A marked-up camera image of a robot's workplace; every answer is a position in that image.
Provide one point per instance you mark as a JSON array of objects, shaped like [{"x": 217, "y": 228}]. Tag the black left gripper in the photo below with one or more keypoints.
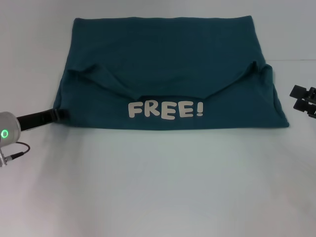
[{"x": 34, "y": 119}]

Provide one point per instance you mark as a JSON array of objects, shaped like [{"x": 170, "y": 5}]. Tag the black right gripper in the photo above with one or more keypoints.
[{"x": 312, "y": 101}]

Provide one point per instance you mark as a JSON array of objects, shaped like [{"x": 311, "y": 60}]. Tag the teal FREE print t-shirt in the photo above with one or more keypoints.
[{"x": 172, "y": 69}]

